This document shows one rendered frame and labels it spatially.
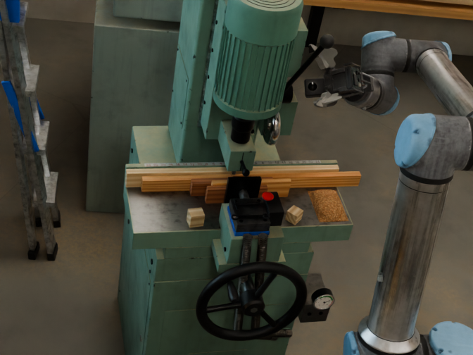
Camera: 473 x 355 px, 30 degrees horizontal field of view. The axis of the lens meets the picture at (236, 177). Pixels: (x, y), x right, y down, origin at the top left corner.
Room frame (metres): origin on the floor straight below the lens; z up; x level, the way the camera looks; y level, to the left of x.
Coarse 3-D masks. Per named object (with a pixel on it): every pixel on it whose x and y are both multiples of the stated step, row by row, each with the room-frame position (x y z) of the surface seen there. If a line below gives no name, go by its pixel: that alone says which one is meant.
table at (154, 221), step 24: (144, 192) 1.76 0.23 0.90; (168, 192) 1.78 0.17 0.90; (144, 216) 1.67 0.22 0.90; (168, 216) 1.69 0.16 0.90; (216, 216) 1.72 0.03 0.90; (312, 216) 1.79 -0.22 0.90; (144, 240) 1.61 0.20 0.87; (168, 240) 1.63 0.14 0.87; (192, 240) 1.65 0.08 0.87; (216, 240) 1.66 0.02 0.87; (288, 240) 1.74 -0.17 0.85; (312, 240) 1.76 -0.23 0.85; (336, 240) 1.78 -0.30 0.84; (216, 264) 1.60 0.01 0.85
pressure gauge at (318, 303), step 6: (324, 288) 1.74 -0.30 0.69; (312, 294) 1.73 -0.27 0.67; (318, 294) 1.72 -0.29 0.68; (324, 294) 1.72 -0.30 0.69; (330, 294) 1.72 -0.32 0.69; (312, 300) 1.72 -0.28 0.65; (318, 300) 1.71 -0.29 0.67; (324, 300) 1.72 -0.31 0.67; (330, 300) 1.72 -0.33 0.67; (318, 306) 1.71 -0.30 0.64; (324, 306) 1.72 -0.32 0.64; (330, 306) 1.72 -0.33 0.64
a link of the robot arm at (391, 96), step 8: (384, 80) 2.00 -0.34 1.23; (392, 80) 2.02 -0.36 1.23; (384, 88) 1.98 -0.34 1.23; (392, 88) 2.01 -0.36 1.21; (384, 96) 1.96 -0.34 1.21; (392, 96) 1.99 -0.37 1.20; (376, 104) 1.94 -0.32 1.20; (384, 104) 1.96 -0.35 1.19; (392, 104) 1.99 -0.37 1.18; (376, 112) 1.97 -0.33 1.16; (384, 112) 1.98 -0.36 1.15
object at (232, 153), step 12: (228, 120) 1.92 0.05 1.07; (228, 132) 1.87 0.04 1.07; (228, 144) 1.82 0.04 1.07; (240, 144) 1.83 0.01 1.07; (252, 144) 1.84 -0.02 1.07; (228, 156) 1.80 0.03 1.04; (240, 156) 1.80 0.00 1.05; (252, 156) 1.81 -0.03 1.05; (228, 168) 1.79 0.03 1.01; (240, 168) 1.80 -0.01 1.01; (252, 168) 1.81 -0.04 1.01
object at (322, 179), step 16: (144, 176) 1.78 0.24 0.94; (160, 176) 1.79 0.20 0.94; (176, 176) 1.81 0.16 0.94; (192, 176) 1.82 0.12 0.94; (208, 176) 1.83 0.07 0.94; (272, 176) 1.88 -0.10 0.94; (288, 176) 1.90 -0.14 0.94; (304, 176) 1.91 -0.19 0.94; (320, 176) 1.92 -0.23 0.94; (336, 176) 1.94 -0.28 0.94; (352, 176) 1.95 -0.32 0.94
